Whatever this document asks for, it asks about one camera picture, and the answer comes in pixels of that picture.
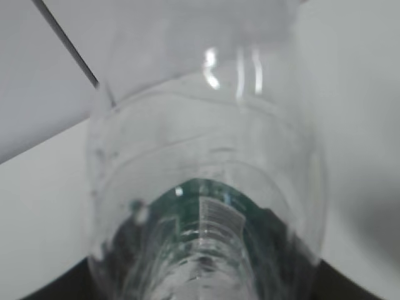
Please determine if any clear green-label water bottle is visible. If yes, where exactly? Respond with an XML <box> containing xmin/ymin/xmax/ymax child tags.
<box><xmin>86</xmin><ymin>1</ymin><xmax>327</xmax><ymax>299</ymax></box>

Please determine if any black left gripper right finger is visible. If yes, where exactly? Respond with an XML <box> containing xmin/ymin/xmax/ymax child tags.
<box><xmin>310</xmin><ymin>260</ymin><xmax>399</xmax><ymax>299</ymax></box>

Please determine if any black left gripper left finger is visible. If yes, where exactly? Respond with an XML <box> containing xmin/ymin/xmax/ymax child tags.
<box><xmin>23</xmin><ymin>257</ymin><xmax>103</xmax><ymax>300</ymax></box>

